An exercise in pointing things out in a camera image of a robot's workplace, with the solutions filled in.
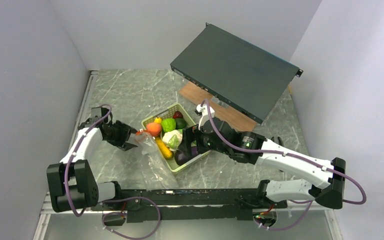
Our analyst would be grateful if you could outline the green plastic basket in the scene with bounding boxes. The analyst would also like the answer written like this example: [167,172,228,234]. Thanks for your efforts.
[141,102,210,174]

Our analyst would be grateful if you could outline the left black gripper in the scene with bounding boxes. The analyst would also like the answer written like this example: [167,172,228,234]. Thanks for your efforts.
[104,120,140,151]

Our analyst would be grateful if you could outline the orange peach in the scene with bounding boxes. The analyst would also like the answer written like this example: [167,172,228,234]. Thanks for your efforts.
[145,122,163,137]

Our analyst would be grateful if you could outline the dark green avocado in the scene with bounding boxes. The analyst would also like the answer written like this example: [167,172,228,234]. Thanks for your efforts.
[174,117,188,130]

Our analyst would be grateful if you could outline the black network switch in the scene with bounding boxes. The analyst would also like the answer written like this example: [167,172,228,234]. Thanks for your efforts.
[170,23,303,124]

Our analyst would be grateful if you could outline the clear orange zip bag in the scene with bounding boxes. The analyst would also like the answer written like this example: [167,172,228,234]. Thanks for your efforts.
[135,129,179,191]

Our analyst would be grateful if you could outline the purple eggplant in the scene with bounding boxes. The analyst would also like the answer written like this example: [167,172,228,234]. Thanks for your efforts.
[174,146,199,166]

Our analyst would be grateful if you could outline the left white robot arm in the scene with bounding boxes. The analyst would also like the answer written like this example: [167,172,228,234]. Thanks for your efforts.
[46,104,138,216]

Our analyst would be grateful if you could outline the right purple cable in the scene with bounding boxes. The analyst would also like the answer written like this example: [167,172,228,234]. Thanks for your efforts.
[200,98,368,206]

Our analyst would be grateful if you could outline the dark red fruit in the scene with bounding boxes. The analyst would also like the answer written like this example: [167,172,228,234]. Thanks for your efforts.
[172,111,184,119]

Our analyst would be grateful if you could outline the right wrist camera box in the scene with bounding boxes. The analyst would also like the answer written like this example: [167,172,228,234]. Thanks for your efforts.
[195,103,215,126]

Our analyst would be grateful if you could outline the white cauliflower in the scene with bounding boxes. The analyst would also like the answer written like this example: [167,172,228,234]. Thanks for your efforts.
[162,129,183,151]

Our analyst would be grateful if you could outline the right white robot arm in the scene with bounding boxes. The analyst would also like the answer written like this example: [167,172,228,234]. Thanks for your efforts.
[179,118,346,210]

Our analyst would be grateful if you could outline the light green pepper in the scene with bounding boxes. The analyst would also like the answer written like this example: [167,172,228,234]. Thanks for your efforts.
[161,118,176,133]

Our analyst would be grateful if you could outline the small yellow pepper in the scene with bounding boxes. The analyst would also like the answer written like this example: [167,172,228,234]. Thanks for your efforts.
[153,117,163,124]

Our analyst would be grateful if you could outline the black pliers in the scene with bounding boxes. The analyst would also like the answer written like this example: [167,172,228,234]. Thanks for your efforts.
[271,136,284,147]

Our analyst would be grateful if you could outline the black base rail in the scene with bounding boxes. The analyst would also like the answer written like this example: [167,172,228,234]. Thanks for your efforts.
[89,187,312,227]

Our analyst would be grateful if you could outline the brown wooden board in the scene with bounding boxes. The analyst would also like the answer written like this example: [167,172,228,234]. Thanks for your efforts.
[179,82,258,132]

